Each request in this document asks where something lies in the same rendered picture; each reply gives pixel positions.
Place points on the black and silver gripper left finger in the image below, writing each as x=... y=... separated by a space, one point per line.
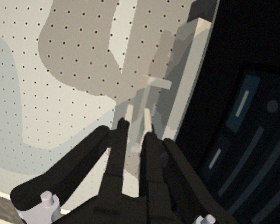
x=39 y=200

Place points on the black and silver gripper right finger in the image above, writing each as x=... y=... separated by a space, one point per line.
x=196 y=204

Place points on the grey benchtop instrument with drawer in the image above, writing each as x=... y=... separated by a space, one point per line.
x=230 y=128

